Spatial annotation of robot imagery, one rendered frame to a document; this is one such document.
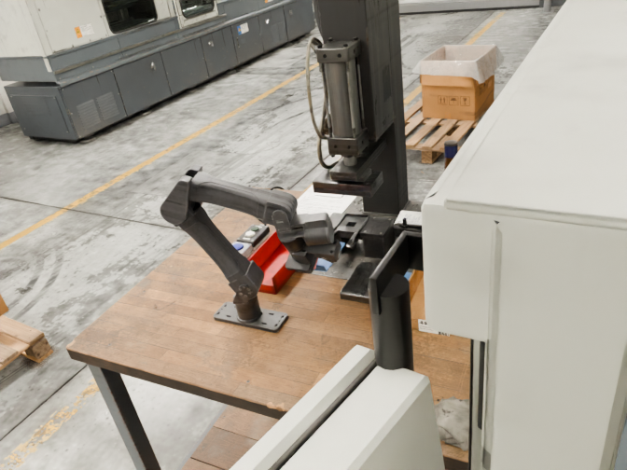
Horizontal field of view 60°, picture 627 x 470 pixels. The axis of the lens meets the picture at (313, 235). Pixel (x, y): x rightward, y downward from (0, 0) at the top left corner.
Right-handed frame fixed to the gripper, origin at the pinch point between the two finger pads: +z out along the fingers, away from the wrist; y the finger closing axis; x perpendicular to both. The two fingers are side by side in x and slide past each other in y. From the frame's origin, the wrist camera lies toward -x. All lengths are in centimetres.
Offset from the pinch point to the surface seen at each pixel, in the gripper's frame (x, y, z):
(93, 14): 415, 322, 184
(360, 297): -12.8, -4.0, 7.2
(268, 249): 22.6, 9.1, 14.8
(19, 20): 444, 265, 140
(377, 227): -9.9, 21.1, 14.5
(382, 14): -8, 65, -25
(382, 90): -9, 51, -10
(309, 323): -2.5, -14.5, 3.1
